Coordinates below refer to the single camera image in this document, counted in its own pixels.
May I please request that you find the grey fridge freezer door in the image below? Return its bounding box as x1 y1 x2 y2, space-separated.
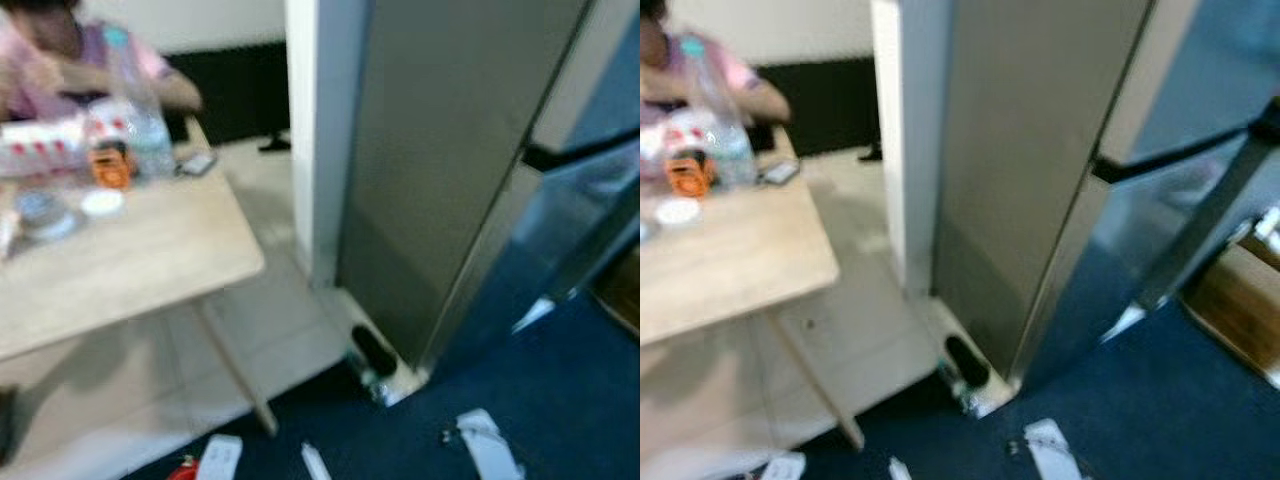
528 0 641 161
1095 0 1280 171

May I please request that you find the grey fridge cabinet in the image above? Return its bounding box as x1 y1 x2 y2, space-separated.
930 0 1156 386
335 0 596 379

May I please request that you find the white round lid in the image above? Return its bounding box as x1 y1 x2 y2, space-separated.
80 188 126 219
655 197 703 229

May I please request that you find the orange black device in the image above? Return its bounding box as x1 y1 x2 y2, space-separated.
88 138 137 191
663 148 713 199

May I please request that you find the light wooden table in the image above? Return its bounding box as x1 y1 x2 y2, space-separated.
640 130 866 451
0 115 279 436

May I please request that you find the red white box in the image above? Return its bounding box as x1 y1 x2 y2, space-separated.
640 108 716 166
0 100 131 181

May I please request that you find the large clear water bottle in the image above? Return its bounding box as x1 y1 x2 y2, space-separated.
100 25 177 183
680 35 758 191

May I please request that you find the person in pink shirt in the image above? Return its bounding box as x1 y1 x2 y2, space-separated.
640 0 791 126
0 0 203 123

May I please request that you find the black foam puzzle mat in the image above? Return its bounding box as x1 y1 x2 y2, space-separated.
757 55 883 158
165 40 291 146

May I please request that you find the black oval object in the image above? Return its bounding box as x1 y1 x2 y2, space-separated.
350 325 399 379
945 335 991 389

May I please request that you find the dark blue floor carpet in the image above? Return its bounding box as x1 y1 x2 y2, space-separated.
800 300 1280 480
120 290 641 480

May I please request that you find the grey tape roll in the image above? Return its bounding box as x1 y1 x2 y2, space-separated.
15 190 79 241

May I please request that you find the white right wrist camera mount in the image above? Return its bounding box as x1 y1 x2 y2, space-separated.
1023 418 1083 480
455 408 526 480

